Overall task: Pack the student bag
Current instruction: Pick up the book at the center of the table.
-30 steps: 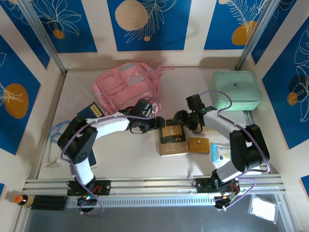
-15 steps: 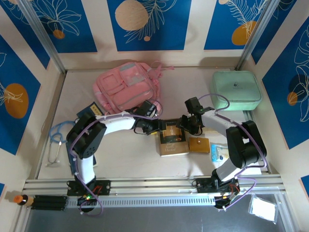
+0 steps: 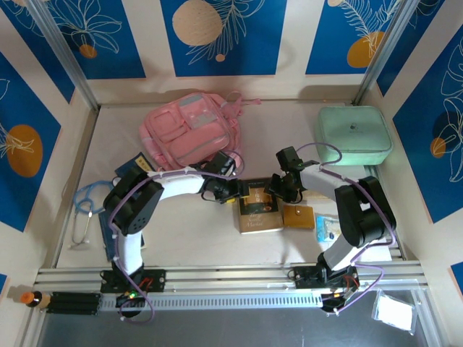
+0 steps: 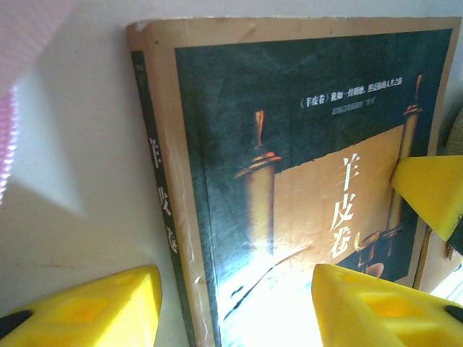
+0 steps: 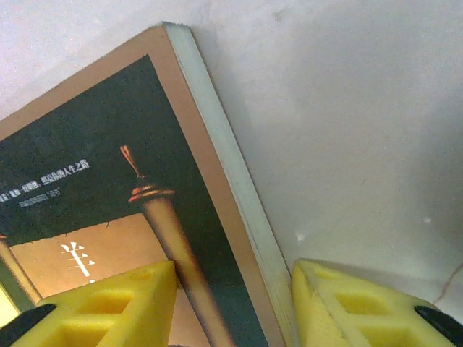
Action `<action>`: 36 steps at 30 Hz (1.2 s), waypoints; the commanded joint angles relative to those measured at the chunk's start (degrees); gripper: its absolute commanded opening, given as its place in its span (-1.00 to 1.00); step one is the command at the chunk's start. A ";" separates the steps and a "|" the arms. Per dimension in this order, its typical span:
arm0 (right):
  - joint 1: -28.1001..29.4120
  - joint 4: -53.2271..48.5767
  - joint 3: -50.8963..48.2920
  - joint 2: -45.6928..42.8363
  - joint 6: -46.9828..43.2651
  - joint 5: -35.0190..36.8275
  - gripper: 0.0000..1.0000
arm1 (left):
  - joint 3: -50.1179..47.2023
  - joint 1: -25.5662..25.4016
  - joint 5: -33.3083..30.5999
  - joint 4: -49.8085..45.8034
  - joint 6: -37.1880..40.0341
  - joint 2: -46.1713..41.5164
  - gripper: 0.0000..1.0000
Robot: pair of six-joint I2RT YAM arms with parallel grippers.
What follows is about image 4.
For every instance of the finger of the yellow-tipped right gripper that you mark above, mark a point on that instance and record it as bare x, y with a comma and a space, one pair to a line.
430, 191

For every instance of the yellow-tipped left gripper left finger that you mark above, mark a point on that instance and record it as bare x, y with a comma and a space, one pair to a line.
90, 314

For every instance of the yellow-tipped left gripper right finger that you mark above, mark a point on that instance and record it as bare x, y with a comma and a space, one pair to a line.
380, 314

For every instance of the brown paperback book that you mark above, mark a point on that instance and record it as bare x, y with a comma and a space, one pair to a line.
289, 126

